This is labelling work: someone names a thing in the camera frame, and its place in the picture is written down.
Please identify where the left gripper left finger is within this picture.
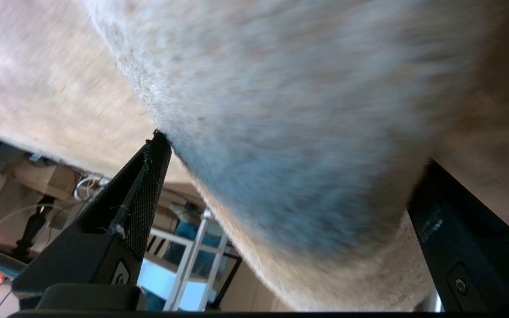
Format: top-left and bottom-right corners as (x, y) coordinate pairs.
(11, 129), (172, 310)

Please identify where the white cable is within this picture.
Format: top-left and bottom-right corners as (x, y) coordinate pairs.
(73, 175), (109, 202)

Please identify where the white metal rack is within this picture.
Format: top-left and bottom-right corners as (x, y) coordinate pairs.
(139, 209), (243, 311)

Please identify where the black stand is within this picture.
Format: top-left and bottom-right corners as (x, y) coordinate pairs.
(12, 195), (55, 259)

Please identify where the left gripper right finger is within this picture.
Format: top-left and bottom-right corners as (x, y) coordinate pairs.
(407, 160), (509, 313)

